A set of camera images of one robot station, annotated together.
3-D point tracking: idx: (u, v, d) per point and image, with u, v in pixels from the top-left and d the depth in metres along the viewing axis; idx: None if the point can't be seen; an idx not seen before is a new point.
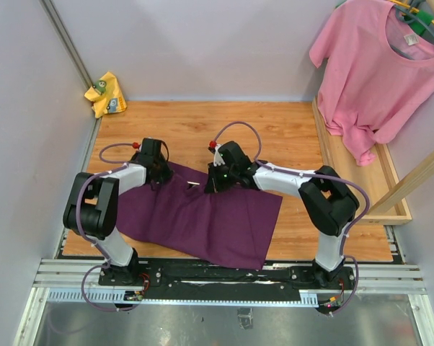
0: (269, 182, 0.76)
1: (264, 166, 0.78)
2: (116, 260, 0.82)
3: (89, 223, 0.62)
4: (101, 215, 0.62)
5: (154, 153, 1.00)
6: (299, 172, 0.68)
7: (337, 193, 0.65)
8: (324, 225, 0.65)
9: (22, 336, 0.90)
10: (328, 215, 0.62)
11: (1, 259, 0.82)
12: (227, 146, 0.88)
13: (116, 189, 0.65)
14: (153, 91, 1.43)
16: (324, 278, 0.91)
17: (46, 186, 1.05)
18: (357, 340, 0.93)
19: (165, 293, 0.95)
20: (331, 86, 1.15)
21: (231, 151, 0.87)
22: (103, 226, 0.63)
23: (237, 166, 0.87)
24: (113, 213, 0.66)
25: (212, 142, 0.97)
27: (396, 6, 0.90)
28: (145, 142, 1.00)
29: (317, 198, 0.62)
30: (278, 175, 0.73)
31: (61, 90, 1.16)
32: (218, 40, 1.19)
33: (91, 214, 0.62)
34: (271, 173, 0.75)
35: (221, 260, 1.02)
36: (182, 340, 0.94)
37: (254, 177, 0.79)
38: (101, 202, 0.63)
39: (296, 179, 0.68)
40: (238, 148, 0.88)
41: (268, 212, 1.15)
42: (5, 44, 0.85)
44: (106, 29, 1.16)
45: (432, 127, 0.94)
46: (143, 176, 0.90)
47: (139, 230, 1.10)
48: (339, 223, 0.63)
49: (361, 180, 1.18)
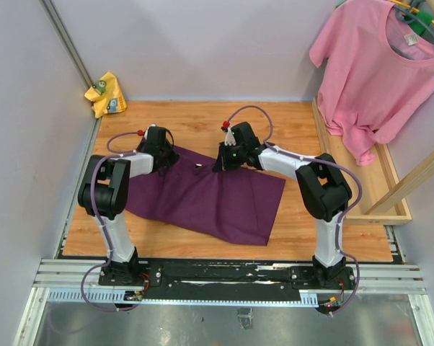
0: (273, 162, 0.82)
1: (271, 147, 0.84)
2: (117, 252, 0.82)
3: (102, 202, 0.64)
4: (114, 193, 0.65)
5: (159, 143, 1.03)
6: (299, 156, 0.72)
7: (332, 180, 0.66)
8: (314, 210, 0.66)
9: (22, 336, 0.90)
10: (319, 199, 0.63)
11: (1, 259, 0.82)
12: (238, 126, 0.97)
13: (127, 171, 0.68)
14: (153, 91, 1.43)
16: (322, 276, 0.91)
17: (46, 185, 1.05)
18: (357, 340, 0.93)
19: (165, 293, 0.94)
20: (331, 86, 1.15)
21: (242, 130, 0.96)
22: (116, 205, 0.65)
23: (246, 145, 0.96)
24: (124, 194, 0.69)
25: (225, 123, 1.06)
27: (396, 6, 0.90)
28: (151, 130, 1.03)
29: (312, 182, 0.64)
30: (282, 158, 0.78)
31: (61, 89, 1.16)
32: (218, 40, 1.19)
33: (104, 193, 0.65)
34: (275, 154, 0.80)
35: (228, 236, 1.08)
36: (182, 340, 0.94)
37: (259, 157, 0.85)
38: (114, 182, 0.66)
39: (296, 162, 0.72)
40: (249, 127, 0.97)
41: (271, 190, 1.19)
42: (4, 44, 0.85)
44: (106, 29, 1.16)
45: (432, 127, 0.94)
46: (149, 164, 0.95)
47: (149, 209, 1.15)
48: (329, 209, 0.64)
49: (361, 180, 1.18)
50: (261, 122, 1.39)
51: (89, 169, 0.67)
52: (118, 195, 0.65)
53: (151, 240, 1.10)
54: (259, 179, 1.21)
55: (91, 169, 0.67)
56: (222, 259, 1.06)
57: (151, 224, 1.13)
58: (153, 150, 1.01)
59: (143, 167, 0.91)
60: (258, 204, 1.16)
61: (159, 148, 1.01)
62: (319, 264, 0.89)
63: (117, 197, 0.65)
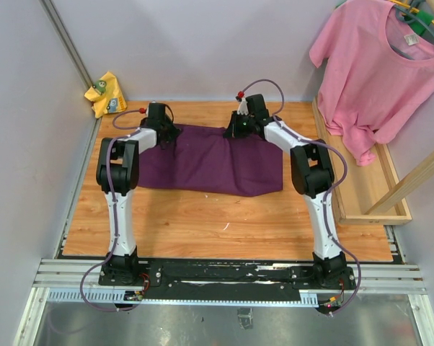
0: (274, 136, 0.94)
1: (277, 121, 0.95)
2: (121, 240, 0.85)
3: (119, 179, 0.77)
4: (127, 171, 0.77)
5: (160, 117, 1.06)
6: (298, 137, 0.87)
7: (321, 164, 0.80)
8: (299, 184, 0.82)
9: (22, 336, 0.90)
10: (303, 177, 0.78)
11: (1, 259, 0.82)
12: (252, 96, 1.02)
13: (136, 151, 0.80)
14: (153, 91, 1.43)
16: (321, 272, 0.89)
17: (47, 185, 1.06)
18: (357, 340, 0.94)
19: (165, 293, 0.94)
20: (331, 86, 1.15)
21: (254, 100, 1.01)
22: (130, 181, 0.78)
23: (256, 114, 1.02)
24: (137, 171, 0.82)
25: (241, 92, 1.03)
27: (396, 6, 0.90)
28: (152, 106, 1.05)
29: (302, 162, 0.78)
30: (283, 134, 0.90)
31: (61, 89, 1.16)
32: (219, 40, 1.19)
33: (122, 171, 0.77)
34: (279, 128, 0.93)
35: (247, 190, 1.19)
36: (182, 339, 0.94)
37: (264, 129, 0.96)
38: (126, 161, 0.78)
39: (294, 141, 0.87)
40: (262, 99, 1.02)
41: (270, 152, 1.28)
42: (3, 44, 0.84)
44: (106, 29, 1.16)
45: (432, 127, 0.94)
46: (153, 138, 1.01)
47: (165, 182, 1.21)
48: (310, 186, 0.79)
49: (361, 180, 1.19)
50: None
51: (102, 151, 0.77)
52: (132, 173, 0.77)
53: (151, 240, 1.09)
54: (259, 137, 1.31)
55: (104, 151, 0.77)
56: (222, 259, 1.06)
57: (151, 224, 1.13)
58: (156, 125, 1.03)
59: (148, 143, 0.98)
60: (265, 157, 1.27)
61: (161, 122, 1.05)
62: (319, 260, 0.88)
63: (131, 174, 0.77)
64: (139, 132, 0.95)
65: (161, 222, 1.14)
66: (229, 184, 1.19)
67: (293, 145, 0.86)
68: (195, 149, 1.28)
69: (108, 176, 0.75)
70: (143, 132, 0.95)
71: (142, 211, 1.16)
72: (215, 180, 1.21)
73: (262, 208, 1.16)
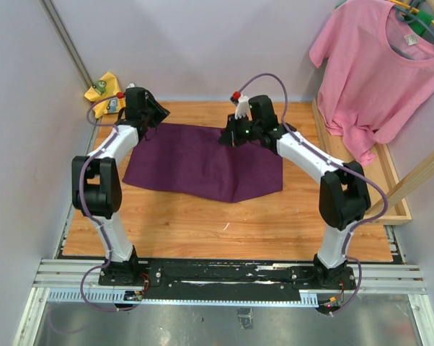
0: (292, 153, 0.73)
1: (293, 133, 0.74)
2: (117, 252, 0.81)
3: (97, 203, 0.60)
4: (106, 194, 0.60)
5: (140, 105, 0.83)
6: (328, 159, 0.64)
7: (355, 190, 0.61)
8: (330, 216, 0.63)
9: (22, 336, 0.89)
10: (338, 212, 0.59)
11: (1, 259, 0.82)
12: (259, 99, 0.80)
13: (114, 169, 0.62)
14: (153, 92, 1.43)
16: (322, 273, 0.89)
17: (46, 185, 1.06)
18: (357, 340, 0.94)
19: (165, 293, 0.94)
20: (331, 86, 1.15)
21: (262, 106, 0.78)
22: (112, 204, 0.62)
23: (263, 123, 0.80)
24: (118, 189, 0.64)
25: (236, 93, 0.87)
27: (396, 6, 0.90)
28: (128, 91, 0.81)
29: (337, 192, 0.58)
30: (305, 152, 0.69)
31: (61, 89, 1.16)
32: (218, 40, 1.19)
33: (99, 192, 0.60)
34: (296, 145, 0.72)
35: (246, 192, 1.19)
36: (182, 340, 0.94)
37: (277, 143, 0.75)
38: (104, 182, 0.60)
39: (322, 163, 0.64)
40: (271, 101, 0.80)
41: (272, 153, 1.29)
42: (3, 43, 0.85)
44: (106, 28, 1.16)
45: (432, 127, 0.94)
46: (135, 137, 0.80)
47: (164, 184, 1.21)
48: (344, 221, 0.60)
49: None
50: None
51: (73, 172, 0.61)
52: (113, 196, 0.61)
53: (151, 240, 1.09)
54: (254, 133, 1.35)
55: (76, 173, 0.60)
56: (222, 259, 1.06)
57: (151, 224, 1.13)
58: (136, 117, 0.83)
59: (130, 143, 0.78)
60: (264, 158, 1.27)
61: (140, 112, 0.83)
62: (319, 262, 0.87)
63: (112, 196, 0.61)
64: (118, 135, 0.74)
65: (161, 222, 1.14)
66: (228, 187, 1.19)
67: (321, 170, 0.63)
68: (188, 151, 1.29)
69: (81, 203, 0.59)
70: (122, 136, 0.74)
71: (142, 211, 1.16)
72: (210, 179, 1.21)
73: (262, 208, 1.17)
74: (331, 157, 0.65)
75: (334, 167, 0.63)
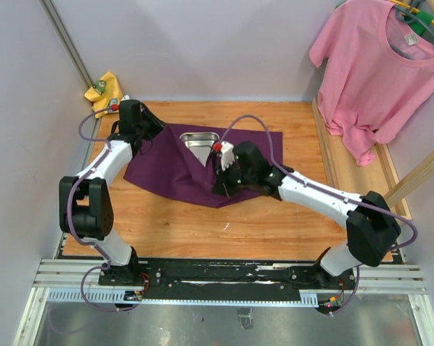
0: (298, 197, 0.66)
1: (292, 176, 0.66)
2: (115, 260, 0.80)
3: (86, 226, 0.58)
4: (95, 217, 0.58)
5: (135, 119, 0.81)
6: (344, 197, 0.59)
7: (379, 220, 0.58)
8: (365, 258, 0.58)
9: (22, 336, 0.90)
10: (375, 251, 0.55)
11: (1, 259, 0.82)
12: (244, 148, 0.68)
13: (104, 190, 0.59)
14: (153, 92, 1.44)
16: (324, 277, 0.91)
17: (46, 185, 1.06)
18: (357, 340, 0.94)
19: (165, 293, 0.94)
20: (331, 85, 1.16)
21: (251, 156, 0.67)
22: (102, 226, 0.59)
23: (257, 172, 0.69)
24: (109, 210, 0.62)
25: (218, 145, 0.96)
27: (396, 6, 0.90)
28: (122, 106, 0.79)
29: (368, 231, 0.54)
30: (316, 194, 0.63)
31: (61, 89, 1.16)
32: (219, 40, 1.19)
33: (88, 215, 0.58)
34: (303, 189, 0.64)
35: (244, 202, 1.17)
36: (182, 340, 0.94)
37: (280, 189, 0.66)
38: (93, 205, 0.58)
39: (339, 204, 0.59)
40: (259, 149, 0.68)
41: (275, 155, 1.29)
42: (3, 43, 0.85)
44: (106, 28, 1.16)
45: (432, 127, 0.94)
46: (129, 153, 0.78)
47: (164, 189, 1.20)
48: (383, 256, 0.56)
49: (361, 181, 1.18)
50: (264, 119, 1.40)
51: (61, 194, 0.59)
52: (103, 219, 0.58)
53: (151, 240, 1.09)
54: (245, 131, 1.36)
55: (64, 194, 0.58)
56: (222, 259, 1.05)
57: (150, 224, 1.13)
58: (131, 131, 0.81)
59: (122, 160, 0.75)
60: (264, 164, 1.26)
61: (136, 125, 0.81)
62: (321, 267, 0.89)
63: (102, 218, 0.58)
64: (110, 152, 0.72)
65: (160, 222, 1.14)
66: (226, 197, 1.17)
67: (342, 210, 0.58)
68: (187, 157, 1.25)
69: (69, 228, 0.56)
70: (114, 154, 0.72)
71: (142, 211, 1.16)
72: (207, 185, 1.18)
73: (262, 209, 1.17)
74: (346, 193, 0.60)
75: (353, 205, 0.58)
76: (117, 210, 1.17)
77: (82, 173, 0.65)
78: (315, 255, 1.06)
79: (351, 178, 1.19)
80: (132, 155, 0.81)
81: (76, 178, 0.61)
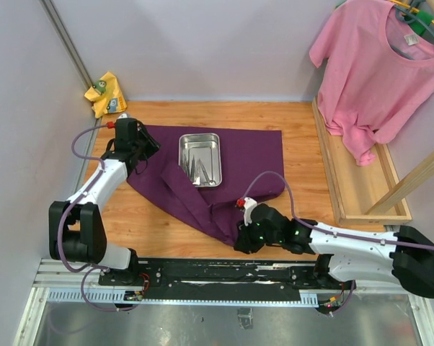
0: (331, 248, 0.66)
1: (319, 228, 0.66)
2: (116, 265, 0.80)
3: (78, 254, 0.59)
4: (86, 245, 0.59)
5: (131, 137, 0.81)
6: (381, 240, 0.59)
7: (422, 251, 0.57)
8: (423, 292, 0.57)
9: (22, 336, 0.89)
10: (430, 285, 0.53)
11: (1, 259, 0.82)
12: (264, 213, 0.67)
13: (96, 218, 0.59)
14: (153, 92, 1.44)
16: (326, 281, 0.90)
17: (46, 186, 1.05)
18: (357, 340, 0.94)
19: (165, 293, 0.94)
20: (331, 86, 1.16)
21: (272, 220, 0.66)
22: (94, 254, 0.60)
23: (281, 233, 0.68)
24: (102, 236, 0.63)
25: (239, 200, 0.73)
27: (396, 6, 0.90)
28: (119, 123, 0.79)
29: (418, 269, 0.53)
30: (350, 243, 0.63)
31: (61, 89, 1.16)
32: (218, 40, 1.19)
33: (78, 242, 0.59)
34: (334, 240, 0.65)
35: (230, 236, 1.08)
36: (182, 340, 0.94)
37: (312, 246, 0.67)
38: (83, 234, 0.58)
39: (378, 247, 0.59)
40: (277, 211, 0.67)
41: (272, 161, 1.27)
42: (3, 43, 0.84)
44: (106, 29, 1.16)
45: (432, 127, 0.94)
46: (124, 171, 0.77)
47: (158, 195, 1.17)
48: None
49: (361, 181, 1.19)
50: (264, 119, 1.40)
51: (52, 220, 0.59)
52: (94, 247, 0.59)
53: (152, 241, 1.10)
54: (246, 132, 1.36)
55: (55, 220, 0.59)
56: (222, 259, 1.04)
57: (150, 224, 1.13)
58: (126, 148, 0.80)
59: (115, 181, 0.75)
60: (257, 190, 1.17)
61: (132, 143, 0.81)
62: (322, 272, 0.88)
63: (94, 247, 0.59)
64: (104, 173, 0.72)
65: (161, 222, 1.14)
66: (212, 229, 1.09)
67: (384, 254, 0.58)
68: (179, 183, 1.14)
69: (60, 256, 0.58)
70: (107, 175, 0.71)
71: (142, 212, 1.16)
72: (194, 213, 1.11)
73: None
74: (380, 235, 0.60)
75: (391, 245, 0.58)
76: (117, 210, 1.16)
77: (73, 197, 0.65)
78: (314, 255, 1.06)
79: (351, 178, 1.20)
80: (127, 173, 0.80)
81: (68, 203, 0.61)
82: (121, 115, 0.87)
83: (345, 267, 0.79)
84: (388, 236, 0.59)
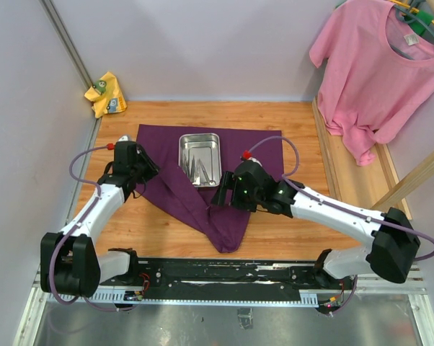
0: (311, 214, 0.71)
1: (306, 193, 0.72)
2: (117, 271, 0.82)
3: (68, 286, 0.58)
4: (78, 280, 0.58)
5: (130, 160, 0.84)
6: (367, 216, 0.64)
7: (402, 236, 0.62)
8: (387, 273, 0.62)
9: (22, 336, 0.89)
10: (400, 269, 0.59)
11: (1, 259, 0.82)
12: (247, 168, 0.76)
13: (89, 249, 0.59)
14: (153, 92, 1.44)
16: (324, 278, 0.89)
17: (46, 185, 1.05)
18: (358, 340, 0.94)
19: (165, 293, 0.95)
20: (331, 86, 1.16)
21: (254, 174, 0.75)
22: (86, 287, 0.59)
23: (262, 189, 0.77)
24: (96, 267, 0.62)
25: (246, 153, 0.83)
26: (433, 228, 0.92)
27: (396, 6, 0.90)
28: (117, 146, 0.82)
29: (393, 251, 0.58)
30: (332, 212, 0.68)
31: (60, 89, 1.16)
32: (218, 40, 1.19)
33: (70, 274, 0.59)
34: (319, 205, 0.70)
35: (230, 237, 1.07)
36: (182, 340, 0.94)
37: (293, 207, 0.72)
38: (75, 268, 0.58)
39: (362, 223, 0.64)
40: (262, 169, 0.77)
41: (273, 161, 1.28)
42: (3, 43, 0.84)
44: (106, 29, 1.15)
45: (432, 127, 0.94)
46: (121, 197, 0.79)
47: (158, 195, 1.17)
48: (406, 272, 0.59)
49: (361, 181, 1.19)
50: (264, 118, 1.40)
51: (45, 254, 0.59)
52: (86, 280, 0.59)
53: (151, 241, 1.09)
54: (246, 132, 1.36)
55: (47, 254, 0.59)
56: (222, 259, 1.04)
57: (150, 224, 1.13)
58: (125, 171, 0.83)
59: (111, 208, 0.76)
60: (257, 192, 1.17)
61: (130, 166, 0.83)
62: (319, 269, 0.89)
63: (86, 280, 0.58)
64: (99, 200, 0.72)
65: (161, 222, 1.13)
66: (212, 230, 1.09)
67: (365, 230, 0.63)
68: (179, 183, 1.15)
69: (52, 290, 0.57)
70: (102, 203, 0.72)
71: (141, 212, 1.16)
72: (192, 213, 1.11)
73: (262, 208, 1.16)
74: (368, 213, 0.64)
75: (376, 223, 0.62)
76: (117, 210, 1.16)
77: (67, 228, 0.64)
78: (314, 254, 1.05)
79: (351, 178, 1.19)
80: (125, 197, 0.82)
81: (61, 236, 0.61)
82: (122, 139, 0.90)
83: (336, 259, 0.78)
84: (373, 214, 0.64)
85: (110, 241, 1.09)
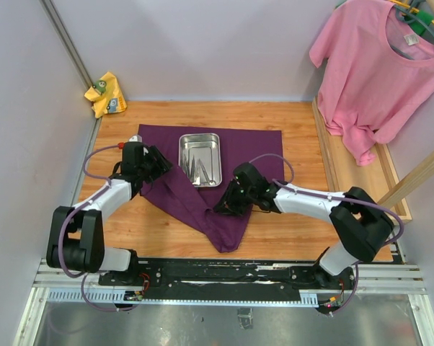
0: (293, 205, 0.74)
1: (285, 187, 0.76)
2: (116, 267, 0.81)
3: (73, 261, 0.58)
4: (85, 252, 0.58)
5: (137, 161, 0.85)
6: (328, 195, 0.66)
7: (369, 213, 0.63)
8: (356, 251, 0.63)
9: (22, 336, 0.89)
10: (363, 243, 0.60)
11: (1, 259, 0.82)
12: (243, 168, 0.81)
13: (99, 223, 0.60)
14: (153, 92, 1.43)
16: (324, 278, 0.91)
17: (46, 184, 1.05)
18: (357, 340, 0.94)
19: (165, 293, 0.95)
20: (331, 86, 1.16)
21: (248, 174, 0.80)
22: (91, 264, 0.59)
23: (255, 188, 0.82)
24: (101, 246, 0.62)
25: None
26: None
27: (396, 6, 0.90)
28: (125, 148, 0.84)
29: (352, 224, 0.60)
30: (303, 197, 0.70)
31: (60, 89, 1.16)
32: (218, 40, 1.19)
33: (76, 249, 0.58)
34: (294, 195, 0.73)
35: (230, 238, 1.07)
36: (182, 340, 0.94)
37: (275, 200, 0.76)
38: (83, 240, 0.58)
39: (324, 202, 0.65)
40: (254, 168, 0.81)
41: (272, 161, 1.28)
42: (3, 43, 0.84)
44: (106, 29, 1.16)
45: (432, 127, 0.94)
46: (128, 192, 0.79)
47: (158, 195, 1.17)
48: (373, 248, 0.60)
49: (361, 181, 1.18)
50: (264, 118, 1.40)
51: (55, 225, 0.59)
52: (92, 254, 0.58)
53: (151, 241, 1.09)
54: (246, 132, 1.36)
55: (58, 225, 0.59)
56: (222, 259, 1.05)
57: (150, 224, 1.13)
58: (133, 171, 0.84)
59: (120, 199, 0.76)
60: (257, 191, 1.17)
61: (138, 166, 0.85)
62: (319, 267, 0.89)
63: (92, 254, 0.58)
64: (110, 188, 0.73)
65: (161, 222, 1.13)
66: (212, 229, 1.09)
67: (326, 208, 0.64)
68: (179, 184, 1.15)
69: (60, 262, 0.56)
70: (113, 189, 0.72)
71: (141, 212, 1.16)
72: (192, 213, 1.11)
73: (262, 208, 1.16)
74: (329, 192, 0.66)
75: (337, 200, 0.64)
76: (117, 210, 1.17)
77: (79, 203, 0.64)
78: (314, 254, 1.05)
79: (351, 178, 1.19)
80: (132, 194, 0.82)
81: (72, 208, 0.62)
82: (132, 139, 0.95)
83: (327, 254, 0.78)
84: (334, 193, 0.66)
85: (110, 241, 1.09)
